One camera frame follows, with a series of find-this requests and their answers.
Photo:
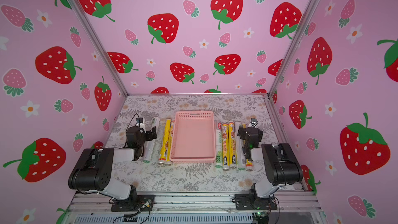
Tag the yellow wrap roll blue label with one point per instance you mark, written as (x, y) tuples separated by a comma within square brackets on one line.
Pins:
[(232, 145)]

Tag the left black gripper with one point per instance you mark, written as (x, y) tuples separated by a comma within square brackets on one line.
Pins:
[(149, 137)]

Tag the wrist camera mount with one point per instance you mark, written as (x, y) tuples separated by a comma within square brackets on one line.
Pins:
[(253, 122), (140, 122)]

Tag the clear white wrap roll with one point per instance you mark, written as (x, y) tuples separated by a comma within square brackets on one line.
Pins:
[(240, 158)]

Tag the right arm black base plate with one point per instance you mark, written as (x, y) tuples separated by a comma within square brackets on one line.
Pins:
[(255, 202)]

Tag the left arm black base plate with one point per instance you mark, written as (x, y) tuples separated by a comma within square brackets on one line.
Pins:
[(140, 203)]

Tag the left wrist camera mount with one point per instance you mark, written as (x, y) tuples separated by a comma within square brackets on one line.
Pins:
[(140, 122)]

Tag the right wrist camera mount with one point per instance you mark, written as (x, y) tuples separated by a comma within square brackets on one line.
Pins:
[(253, 122)]

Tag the aluminium front rail frame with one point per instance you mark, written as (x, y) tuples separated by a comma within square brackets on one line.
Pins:
[(212, 207)]

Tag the yellow wrap roll red label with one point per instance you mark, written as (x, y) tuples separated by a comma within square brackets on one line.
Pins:
[(225, 147)]

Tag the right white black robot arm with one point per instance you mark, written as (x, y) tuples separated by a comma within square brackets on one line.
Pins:
[(281, 165)]

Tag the slim yellow wrap roll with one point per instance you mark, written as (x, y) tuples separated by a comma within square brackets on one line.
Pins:
[(249, 164), (169, 145)]

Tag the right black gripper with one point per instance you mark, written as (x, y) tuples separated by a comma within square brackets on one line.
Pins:
[(243, 134)]

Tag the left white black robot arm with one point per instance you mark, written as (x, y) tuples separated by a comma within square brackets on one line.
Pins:
[(93, 170)]

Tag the white green grape wrap roll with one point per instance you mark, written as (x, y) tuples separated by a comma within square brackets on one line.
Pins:
[(218, 134)]

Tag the large yellow wrap roll left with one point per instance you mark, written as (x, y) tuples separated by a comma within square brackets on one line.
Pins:
[(163, 152)]

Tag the white green wrap roll left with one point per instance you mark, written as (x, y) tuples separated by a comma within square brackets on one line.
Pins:
[(149, 145)]

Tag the pink plastic perforated basket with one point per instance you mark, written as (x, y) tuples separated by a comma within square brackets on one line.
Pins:
[(194, 138)]

